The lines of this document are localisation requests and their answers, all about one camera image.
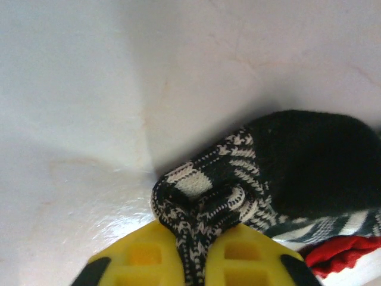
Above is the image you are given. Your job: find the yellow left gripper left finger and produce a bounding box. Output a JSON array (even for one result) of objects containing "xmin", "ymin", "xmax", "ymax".
[{"xmin": 70, "ymin": 222, "xmax": 186, "ymax": 286}]

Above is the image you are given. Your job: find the black white striped sock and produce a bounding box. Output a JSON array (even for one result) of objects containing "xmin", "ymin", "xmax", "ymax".
[{"xmin": 150, "ymin": 109, "xmax": 381, "ymax": 286}]

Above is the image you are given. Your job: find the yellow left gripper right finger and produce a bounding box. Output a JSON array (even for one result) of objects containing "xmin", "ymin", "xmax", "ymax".
[{"xmin": 204, "ymin": 223, "xmax": 324, "ymax": 286}]

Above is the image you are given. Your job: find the red sock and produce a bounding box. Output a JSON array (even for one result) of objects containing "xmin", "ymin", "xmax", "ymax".
[{"xmin": 303, "ymin": 235, "xmax": 381, "ymax": 279}]

